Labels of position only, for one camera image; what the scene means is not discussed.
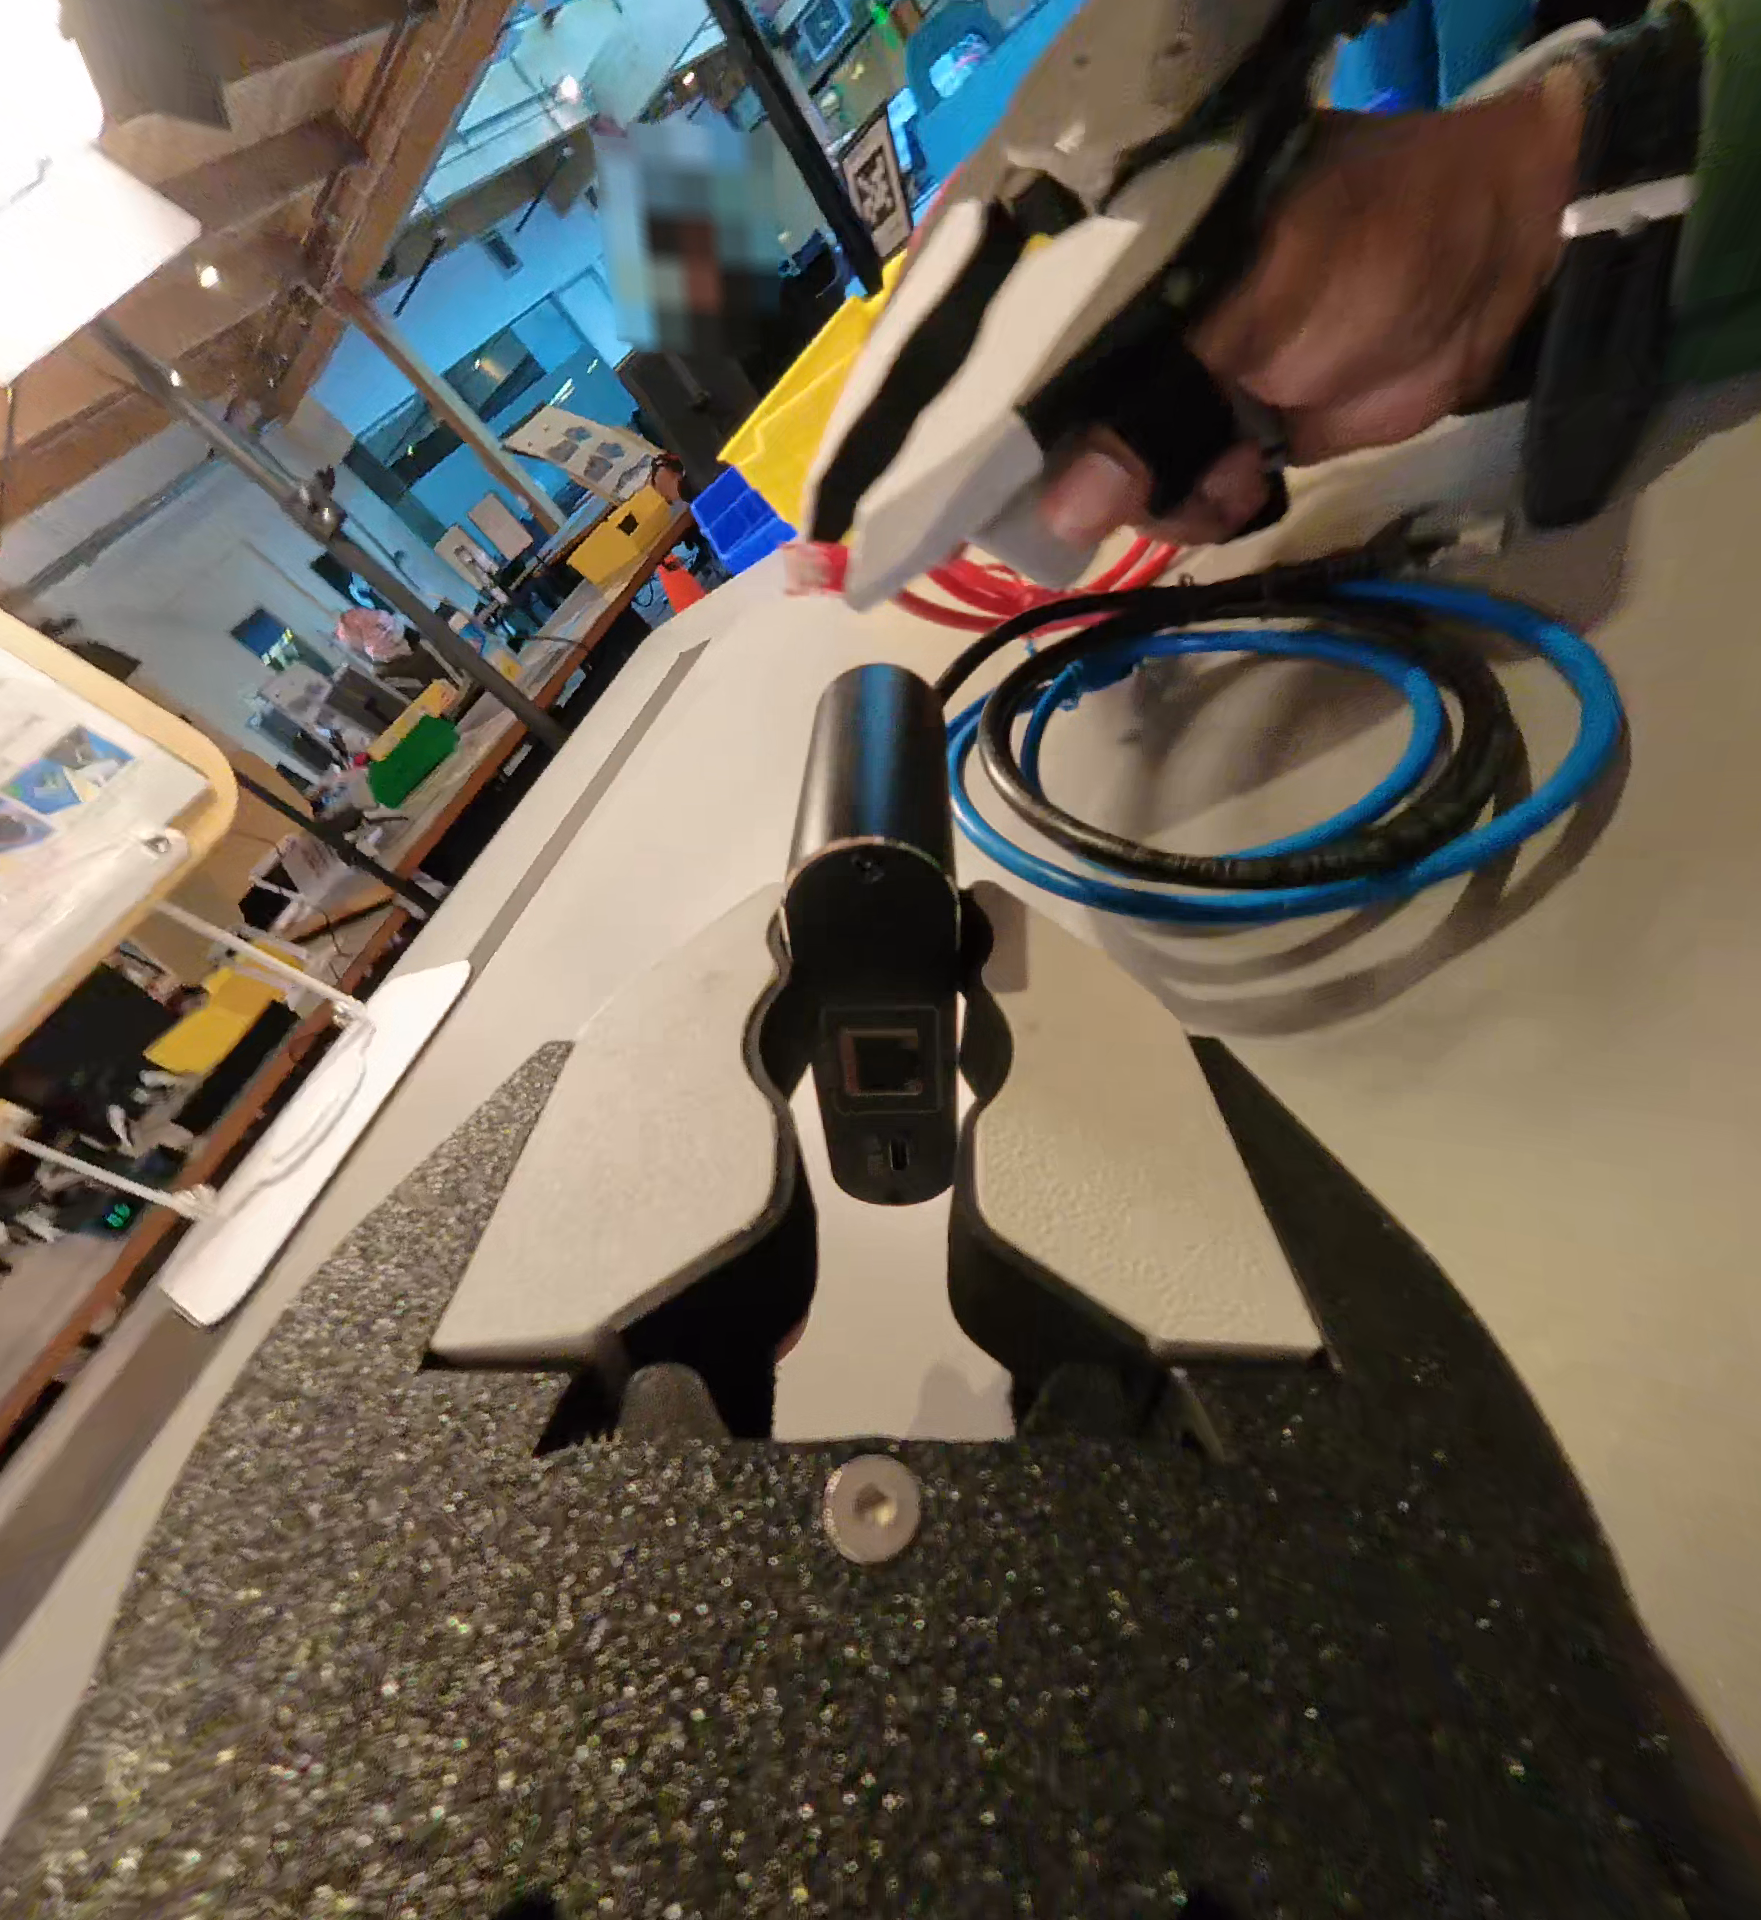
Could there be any black ethernet cable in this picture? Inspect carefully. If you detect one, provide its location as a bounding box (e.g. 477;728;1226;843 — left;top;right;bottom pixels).
937;515;1518;889

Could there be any black wrist strap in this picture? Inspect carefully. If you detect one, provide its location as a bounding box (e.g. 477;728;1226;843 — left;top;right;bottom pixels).
1517;5;1711;529

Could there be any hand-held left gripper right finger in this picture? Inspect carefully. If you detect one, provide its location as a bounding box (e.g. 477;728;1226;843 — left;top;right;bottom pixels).
944;881;1327;1369

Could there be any blue ethernet cable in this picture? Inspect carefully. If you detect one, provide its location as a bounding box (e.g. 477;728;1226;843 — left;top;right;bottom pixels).
944;577;1632;924

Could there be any yellow plastic bin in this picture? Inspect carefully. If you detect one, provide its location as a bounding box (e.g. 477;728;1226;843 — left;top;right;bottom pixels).
717;253;915;517

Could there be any blue plastic bin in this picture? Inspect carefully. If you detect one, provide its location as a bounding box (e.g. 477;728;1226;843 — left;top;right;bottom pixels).
690;466;801;580

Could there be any white document stand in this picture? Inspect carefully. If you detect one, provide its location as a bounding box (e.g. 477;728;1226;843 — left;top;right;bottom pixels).
0;566;474;1329

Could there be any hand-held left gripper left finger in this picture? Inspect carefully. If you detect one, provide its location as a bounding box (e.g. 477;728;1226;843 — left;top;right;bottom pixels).
428;885;820;1366

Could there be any black and white marker tag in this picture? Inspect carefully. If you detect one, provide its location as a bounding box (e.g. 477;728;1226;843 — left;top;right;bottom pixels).
837;109;915;260

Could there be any red ethernet cable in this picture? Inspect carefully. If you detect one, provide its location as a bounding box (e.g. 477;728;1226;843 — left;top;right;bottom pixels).
783;532;1182;629

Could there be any black ethernet switch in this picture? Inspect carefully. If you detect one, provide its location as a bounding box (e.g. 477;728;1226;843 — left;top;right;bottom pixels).
778;663;963;1206

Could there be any green plastic bin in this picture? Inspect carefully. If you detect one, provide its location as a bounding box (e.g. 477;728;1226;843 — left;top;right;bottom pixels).
366;712;462;813

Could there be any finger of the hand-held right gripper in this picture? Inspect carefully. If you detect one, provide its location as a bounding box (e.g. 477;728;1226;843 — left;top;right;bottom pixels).
842;218;1144;609
802;187;1064;544

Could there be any printed instruction sheet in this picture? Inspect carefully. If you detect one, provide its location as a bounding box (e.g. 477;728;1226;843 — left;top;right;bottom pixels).
0;599;207;1067

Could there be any small yellow bin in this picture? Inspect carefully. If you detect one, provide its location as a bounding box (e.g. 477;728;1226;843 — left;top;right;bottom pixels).
145;959;300;1077

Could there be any grey light stand pole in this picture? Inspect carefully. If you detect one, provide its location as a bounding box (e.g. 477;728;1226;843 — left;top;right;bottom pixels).
82;319;584;747

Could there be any black pole stand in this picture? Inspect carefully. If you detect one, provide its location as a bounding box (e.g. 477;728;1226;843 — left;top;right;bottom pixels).
704;0;885;295

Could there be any studio light panel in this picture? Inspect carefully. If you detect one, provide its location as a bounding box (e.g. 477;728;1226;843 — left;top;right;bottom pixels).
0;0;207;388

